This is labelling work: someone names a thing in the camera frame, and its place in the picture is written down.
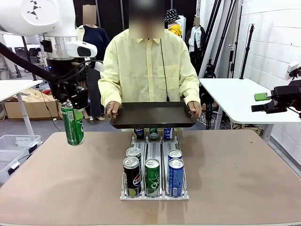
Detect patterned bucket hat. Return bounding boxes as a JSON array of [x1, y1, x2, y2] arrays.
[[164, 8, 181, 23]]

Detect person left hand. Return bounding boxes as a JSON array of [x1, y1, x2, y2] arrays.
[[184, 100, 203, 119]]

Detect person in yellow shirt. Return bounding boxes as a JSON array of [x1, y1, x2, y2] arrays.
[[98, 0, 201, 132]]

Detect person right hand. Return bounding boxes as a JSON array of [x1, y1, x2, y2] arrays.
[[104, 100, 123, 119]]

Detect black cord on shirt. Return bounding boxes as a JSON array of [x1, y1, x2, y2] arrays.
[[160, 39, 170, 102]]

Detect mannequin navy top grey trousers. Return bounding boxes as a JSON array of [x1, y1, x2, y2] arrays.
[[75, 4, 111, 121]]

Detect person left forearm yellow sleeve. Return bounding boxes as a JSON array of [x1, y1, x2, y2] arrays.
[[180, 76, 201, 105]]

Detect clear plastic storage bin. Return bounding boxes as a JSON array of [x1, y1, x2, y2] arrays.
[[0, 149, 27, 185], [0, 134, 42, 163]]

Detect black lime Pepsi can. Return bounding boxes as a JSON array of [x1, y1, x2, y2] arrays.
[[123, 156, 143, 198], [126, 147, 142, 169]]

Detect white hooded garment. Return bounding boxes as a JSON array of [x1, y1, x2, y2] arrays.
[[177, 14, 187, 33]]

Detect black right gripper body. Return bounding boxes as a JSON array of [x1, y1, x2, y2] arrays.
[[270, 80, 301, 109]]

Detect thin black upright stand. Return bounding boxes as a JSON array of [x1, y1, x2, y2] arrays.
[[229, 42, 236, 78]]

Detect person right forearm yellow sleeve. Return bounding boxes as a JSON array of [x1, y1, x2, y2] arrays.
[[98, 79, 123, 105]]

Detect black serving tray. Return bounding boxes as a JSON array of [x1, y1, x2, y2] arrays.
[[109, 101, 199, 129]]

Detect black mannequin base mat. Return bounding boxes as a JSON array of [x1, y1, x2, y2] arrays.
[[87, 113, 106, 125]]

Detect black corrugated cable hose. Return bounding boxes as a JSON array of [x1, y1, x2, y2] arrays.
[[0, 41, 62, 83]]

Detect blue Pocari Sweat can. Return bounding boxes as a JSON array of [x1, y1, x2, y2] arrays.
[[167, 158, 185, 198], [167, 149, 183, 161], [163, 128, 174, 141]]

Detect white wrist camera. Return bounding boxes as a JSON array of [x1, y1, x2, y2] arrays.
[[93, 61, 105, 73], [285, 61, 301, 81]]

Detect green soda can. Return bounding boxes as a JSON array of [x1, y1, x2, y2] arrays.
[[144, 158, 161, 198], [60, 101, 85, 146]]

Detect brown cardboard box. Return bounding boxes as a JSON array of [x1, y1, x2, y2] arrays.
[[4, 87, 62, 120]]

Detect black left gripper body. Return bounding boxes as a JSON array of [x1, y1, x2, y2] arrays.
[[49, 81, 81, 97]]

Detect black leaning stand poles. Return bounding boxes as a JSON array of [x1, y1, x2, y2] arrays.
[[213, 0, 238, 71], [204, 0, 223, 71]]

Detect white cable bundle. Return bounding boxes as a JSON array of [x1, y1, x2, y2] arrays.
[[198, 113, 219, 127]]

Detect large white work table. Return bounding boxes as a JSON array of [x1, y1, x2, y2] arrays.
[[198, 77, 301, 144]]

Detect black light stand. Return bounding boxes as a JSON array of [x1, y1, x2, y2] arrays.
[[239, 23, 256, 80]]

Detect white can dispenser rack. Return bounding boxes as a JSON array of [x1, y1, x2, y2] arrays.
[[119, 128, 190, 201]]

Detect mannequin in yellow hoodie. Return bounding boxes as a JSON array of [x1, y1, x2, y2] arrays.
[[167, 23, 183, 37]]

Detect black camera tripod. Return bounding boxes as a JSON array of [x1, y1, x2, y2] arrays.
[[203, 58, 216, 79]]

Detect wooden crate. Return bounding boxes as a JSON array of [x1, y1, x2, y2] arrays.
[[242, 123, 263, 136]]

